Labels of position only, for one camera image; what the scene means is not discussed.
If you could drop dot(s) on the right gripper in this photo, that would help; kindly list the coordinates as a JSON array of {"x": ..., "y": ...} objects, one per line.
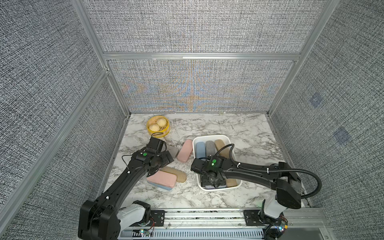
[{"x": 203, "y": 182}]

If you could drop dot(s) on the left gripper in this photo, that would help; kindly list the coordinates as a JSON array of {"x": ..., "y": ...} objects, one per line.
[{"x": 165, "y": 160}]

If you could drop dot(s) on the blue fabric glasses case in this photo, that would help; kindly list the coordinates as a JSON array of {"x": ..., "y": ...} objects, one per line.
[
  {"x": 209, "y": 187},
  {"x": 161, "y": 186}
]

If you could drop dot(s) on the grey fabric glasses case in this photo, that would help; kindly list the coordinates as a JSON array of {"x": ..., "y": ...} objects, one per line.
[{"x": 210, "y": 148}]

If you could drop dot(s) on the light blue glasses case back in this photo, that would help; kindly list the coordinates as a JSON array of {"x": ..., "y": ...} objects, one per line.
[{"x": 200, "y": 150}]

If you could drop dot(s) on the tan fabric glasses case front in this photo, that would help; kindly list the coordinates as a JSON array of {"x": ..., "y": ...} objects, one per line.
[{"x": 230, "y": 183}]

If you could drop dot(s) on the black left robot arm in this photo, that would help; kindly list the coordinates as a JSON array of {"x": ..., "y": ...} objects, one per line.
[{"x": 99, "y": 218}]

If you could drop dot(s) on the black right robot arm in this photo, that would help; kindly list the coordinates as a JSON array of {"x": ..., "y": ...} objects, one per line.
[{"x": 280, "y": 178}]

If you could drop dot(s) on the pink hard glasses case lower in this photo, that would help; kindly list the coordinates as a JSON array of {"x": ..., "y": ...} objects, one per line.
[{"x": 163, "y": 178}]

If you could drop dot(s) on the pink hard glasses case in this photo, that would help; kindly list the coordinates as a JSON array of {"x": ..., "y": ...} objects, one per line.
[
  {"x": 185, "y": 152},
  {"x": 163, "y": 178}
]

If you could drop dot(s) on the white plastic storage box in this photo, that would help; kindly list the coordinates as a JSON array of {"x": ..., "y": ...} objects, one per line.
[{"x": 213, "y": 138}]

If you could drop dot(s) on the pink hard glasses case upper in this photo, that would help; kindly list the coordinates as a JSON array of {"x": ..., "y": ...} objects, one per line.
[{"x": 185, "y": 152}]

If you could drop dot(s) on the tan fabric glasses case middle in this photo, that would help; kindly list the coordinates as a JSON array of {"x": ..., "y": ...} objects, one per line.
[{"x": 181, "y": 176}]

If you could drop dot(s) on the bun left in steamer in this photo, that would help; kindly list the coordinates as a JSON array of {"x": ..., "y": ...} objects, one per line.
[{"x": 154, "y": 128}]

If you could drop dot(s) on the bun in steamer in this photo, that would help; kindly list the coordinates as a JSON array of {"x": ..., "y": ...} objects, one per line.
[
  {"x": 162, "y": 122},
  {"x": 154, "y": 128}
]

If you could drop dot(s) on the yellow bamboo steamer basket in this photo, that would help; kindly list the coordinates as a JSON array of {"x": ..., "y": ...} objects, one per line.
[{"x": 163, "y": 132}]

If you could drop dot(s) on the bun right in steamer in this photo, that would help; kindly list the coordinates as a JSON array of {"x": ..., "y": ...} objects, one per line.
[{"x": 162, "y": 122}]

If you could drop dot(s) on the aluminium mounting rail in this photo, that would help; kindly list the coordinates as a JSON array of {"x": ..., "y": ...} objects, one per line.
[{"x": 231, "y": 224}]

